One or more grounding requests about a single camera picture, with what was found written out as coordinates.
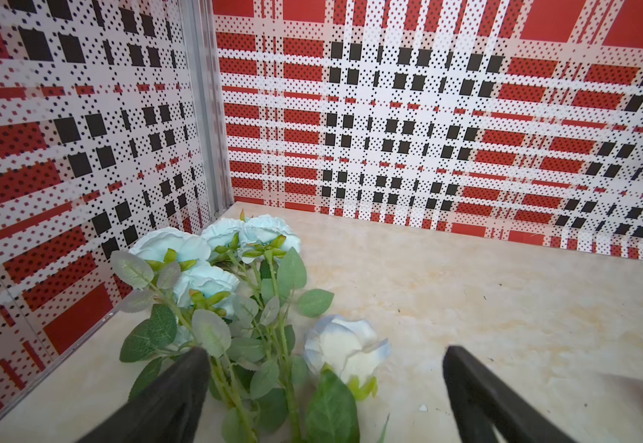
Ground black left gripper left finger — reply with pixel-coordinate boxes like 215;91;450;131
80;348;211;442

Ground white rose bouquet green stems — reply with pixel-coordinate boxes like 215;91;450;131
110;214;391;442

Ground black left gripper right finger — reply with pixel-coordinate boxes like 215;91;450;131
442;345;573;442

